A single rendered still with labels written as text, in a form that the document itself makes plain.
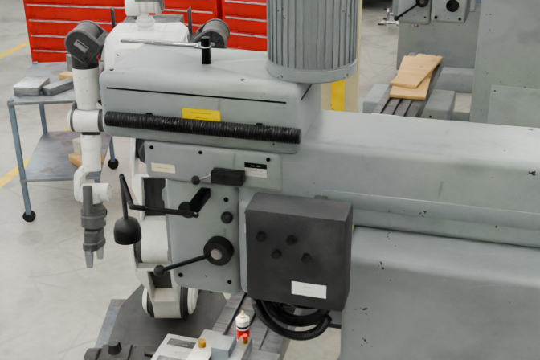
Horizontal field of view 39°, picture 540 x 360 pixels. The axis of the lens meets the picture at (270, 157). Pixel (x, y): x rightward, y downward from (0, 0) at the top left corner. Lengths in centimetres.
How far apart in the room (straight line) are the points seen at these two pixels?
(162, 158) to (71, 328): 246
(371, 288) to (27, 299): 301
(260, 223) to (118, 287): 298
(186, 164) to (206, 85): 21
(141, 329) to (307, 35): 179
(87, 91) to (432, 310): 147
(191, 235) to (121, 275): 265
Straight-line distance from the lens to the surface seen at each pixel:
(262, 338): 243
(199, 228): 186
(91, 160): 272
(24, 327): 424
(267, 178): 172
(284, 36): 163
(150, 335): 308
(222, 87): 166
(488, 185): 166
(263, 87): 163
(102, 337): 339
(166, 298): 295
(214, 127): 166
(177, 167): 178
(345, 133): 172
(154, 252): 273
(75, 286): 447
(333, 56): 162
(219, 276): 192
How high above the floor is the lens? 242
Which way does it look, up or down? 25 degrees down
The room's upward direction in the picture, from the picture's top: 1 degrees counter-clockwise
